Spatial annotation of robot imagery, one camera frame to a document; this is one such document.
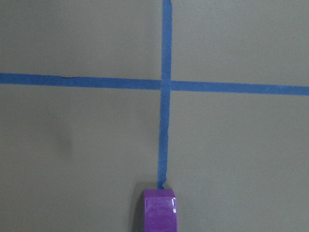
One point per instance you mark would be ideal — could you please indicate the purple trapezoid block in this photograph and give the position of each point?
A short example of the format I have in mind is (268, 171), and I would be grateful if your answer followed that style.
(160, 210)

